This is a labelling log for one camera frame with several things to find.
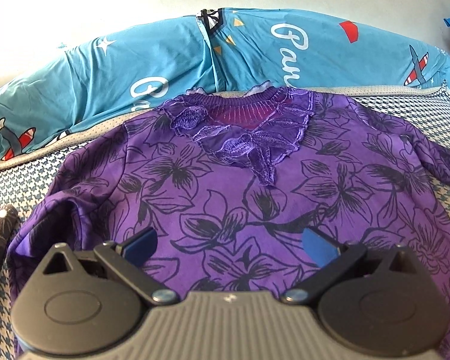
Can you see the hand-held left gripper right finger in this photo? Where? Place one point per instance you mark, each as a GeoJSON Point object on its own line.
{"type": "Point", "coordinates": [318, 247]}

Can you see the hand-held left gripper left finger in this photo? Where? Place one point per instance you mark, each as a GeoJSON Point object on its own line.
{"type": "Point", "coordinates": [140, 245]}

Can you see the purple floral top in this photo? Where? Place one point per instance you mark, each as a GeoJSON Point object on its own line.
{"type": "Point", "coordinates": [228, 195]}

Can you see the dark floral garment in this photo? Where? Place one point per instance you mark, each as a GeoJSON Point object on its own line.
{"type": "Point", "coordinates": [0, 228]}

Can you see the blue printed bolster pillows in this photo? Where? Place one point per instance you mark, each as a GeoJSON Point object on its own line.
{"type": "Point", "coordinates": [135, 63]}

